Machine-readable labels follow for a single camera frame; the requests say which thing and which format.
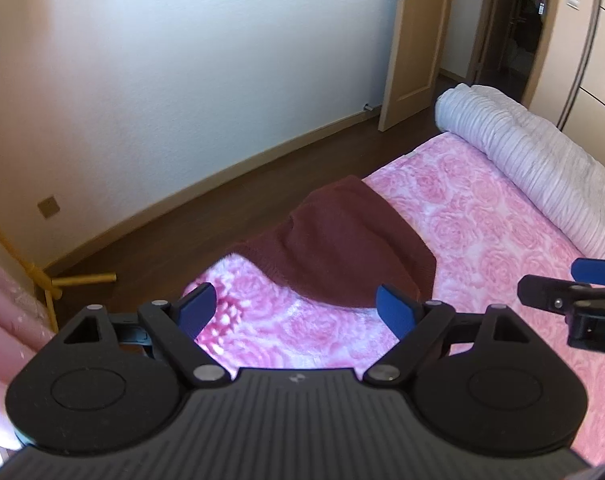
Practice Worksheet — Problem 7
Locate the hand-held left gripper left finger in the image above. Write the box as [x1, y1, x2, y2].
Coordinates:
[57, 282, 233, 388]

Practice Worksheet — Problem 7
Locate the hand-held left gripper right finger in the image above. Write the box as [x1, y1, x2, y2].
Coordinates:
[365, 285, 533, 388]

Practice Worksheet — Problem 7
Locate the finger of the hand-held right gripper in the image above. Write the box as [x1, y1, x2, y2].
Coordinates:
[517, 274, 605, 317]
[571, 257, 605, 287]

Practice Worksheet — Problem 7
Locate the brown knit button vest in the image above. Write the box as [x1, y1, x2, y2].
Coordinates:
[226, 175, 438, 308]

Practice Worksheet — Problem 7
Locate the pink floral blanket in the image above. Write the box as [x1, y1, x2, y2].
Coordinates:
[182, 132, 605, 466]

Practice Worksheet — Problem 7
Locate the yellow pipe rack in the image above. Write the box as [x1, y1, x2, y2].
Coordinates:
[0, 212, 117, 333]

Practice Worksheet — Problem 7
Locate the white ribbed quilt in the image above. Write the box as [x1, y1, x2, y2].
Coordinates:
[435, 82, 605, 261]

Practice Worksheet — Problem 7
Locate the pink curtain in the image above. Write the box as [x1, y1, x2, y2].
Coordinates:
[0, 225, 58, 456]

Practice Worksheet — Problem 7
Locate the wooden door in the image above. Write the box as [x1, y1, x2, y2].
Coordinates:
[377, 0, 456, 133]

